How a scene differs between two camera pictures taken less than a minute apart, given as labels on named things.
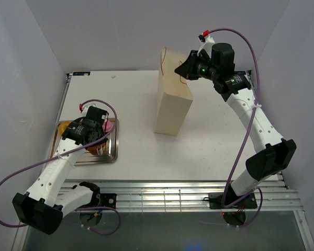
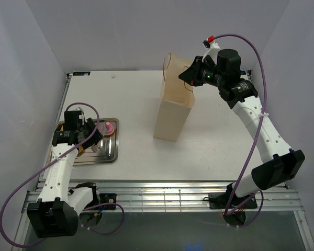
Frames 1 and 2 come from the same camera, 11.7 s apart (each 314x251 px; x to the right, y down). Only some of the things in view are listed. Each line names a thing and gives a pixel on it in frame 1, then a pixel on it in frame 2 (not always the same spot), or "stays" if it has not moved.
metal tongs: [100, 149] -> [105, 143]
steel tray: [109, 156] stays
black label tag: [81, 73] stays
